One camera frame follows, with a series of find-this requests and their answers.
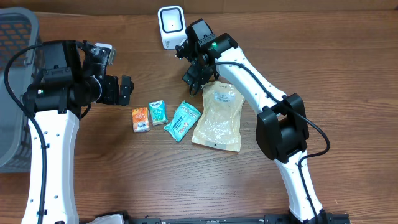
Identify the orange red tissue pack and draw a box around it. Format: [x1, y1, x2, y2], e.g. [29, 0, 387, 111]
[131, 107, 150, 133]

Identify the teal Kleenex tissue pack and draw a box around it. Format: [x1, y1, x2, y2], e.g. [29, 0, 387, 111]
[149, 100, 168, 126]

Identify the green toilet tissue wipes pack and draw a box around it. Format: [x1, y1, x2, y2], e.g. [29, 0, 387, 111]
[164, 101, 201, 142]

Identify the beige clear plastic pouch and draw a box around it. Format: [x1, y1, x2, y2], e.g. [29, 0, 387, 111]
[192, 81, 244, 152]

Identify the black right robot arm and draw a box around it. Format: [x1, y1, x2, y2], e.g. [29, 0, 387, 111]
[175, 19, 328, 223]

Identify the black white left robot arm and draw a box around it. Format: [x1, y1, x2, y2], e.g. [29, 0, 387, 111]
[22, 40, 134, 223]

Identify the white barcode scanner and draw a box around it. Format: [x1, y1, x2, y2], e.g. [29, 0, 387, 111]
[157, 6, 187, 50]

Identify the grey plastic shopping basket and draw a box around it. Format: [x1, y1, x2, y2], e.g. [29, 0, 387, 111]
[0, 7, 43, 174]

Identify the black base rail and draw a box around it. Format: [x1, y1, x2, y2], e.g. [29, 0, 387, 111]
[79, 211, 352, 224]

